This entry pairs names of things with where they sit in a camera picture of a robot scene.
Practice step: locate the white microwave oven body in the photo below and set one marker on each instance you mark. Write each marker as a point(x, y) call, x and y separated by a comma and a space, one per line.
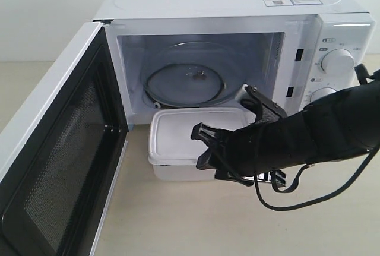
point(280, 48)

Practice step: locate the white microwave door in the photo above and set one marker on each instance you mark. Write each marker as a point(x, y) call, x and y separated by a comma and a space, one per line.
point(62, 150)

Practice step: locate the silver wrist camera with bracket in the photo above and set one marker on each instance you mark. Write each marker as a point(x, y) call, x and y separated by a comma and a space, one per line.
point(264, 109)

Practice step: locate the white plastic lidded container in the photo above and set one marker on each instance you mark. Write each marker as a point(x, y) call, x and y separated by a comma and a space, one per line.
point(171, 151)

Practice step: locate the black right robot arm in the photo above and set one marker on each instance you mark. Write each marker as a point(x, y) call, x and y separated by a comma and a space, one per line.
point(338, 126)

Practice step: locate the lower white timer knob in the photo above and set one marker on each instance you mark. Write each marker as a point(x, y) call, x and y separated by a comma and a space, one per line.
point(321, 93)

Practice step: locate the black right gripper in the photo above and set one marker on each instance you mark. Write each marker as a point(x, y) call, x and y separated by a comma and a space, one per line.
point(245, 152)

